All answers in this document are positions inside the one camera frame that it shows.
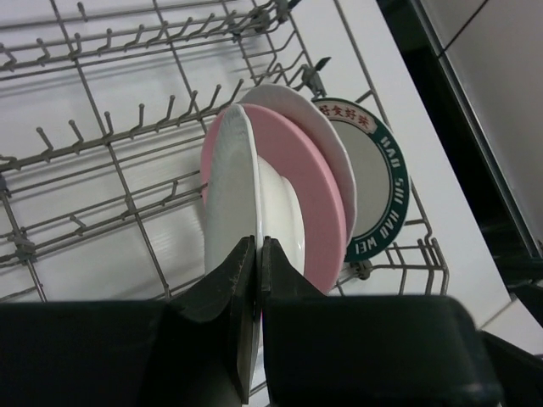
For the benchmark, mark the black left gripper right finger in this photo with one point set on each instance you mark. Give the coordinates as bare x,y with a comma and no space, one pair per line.
412,350

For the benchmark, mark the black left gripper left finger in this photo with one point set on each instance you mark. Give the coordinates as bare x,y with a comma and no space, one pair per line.
194,350

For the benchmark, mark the white plate with green rim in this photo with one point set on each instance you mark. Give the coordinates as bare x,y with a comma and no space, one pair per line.
382,181

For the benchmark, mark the pink plate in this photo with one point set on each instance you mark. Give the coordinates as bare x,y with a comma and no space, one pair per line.
291,153

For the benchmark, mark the white deep plate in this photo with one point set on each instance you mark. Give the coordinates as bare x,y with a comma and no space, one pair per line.
309,118

